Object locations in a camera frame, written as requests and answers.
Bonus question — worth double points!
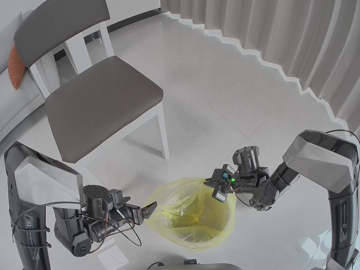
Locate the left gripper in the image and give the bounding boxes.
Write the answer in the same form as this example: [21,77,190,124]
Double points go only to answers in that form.
[112,202,158,227]

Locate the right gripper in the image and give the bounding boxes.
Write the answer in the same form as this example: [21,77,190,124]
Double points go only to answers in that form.
[204,168,253,203]

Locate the yellow plastic bag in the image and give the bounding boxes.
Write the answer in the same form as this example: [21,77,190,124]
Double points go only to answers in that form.
[142,177,237,251]

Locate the white trash bin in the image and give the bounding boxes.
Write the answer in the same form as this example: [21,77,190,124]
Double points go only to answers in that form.
[164,191,237,248]

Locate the crumpled black plastic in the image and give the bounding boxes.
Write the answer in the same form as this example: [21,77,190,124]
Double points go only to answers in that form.
[250,198,271,212]

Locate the grey and white chair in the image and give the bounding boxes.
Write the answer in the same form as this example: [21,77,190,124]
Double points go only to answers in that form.
[14,0,170,165]

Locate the light grey sofa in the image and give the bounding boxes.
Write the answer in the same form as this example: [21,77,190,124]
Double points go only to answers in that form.
[0,10,61,143]

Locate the beige curtain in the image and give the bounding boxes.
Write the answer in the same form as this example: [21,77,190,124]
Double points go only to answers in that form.
[159,0,360,146]

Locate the orange cushion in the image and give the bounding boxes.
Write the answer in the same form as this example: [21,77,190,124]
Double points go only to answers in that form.
[8,44,26,90]

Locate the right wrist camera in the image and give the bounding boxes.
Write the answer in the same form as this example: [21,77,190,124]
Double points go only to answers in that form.
[222,164,239,180]

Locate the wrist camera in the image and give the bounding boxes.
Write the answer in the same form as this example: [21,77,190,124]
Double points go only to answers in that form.
[108,189,131,208]
[222,164,239,180]

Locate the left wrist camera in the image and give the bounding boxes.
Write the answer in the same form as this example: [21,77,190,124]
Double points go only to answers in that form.
[108,189,131,208]

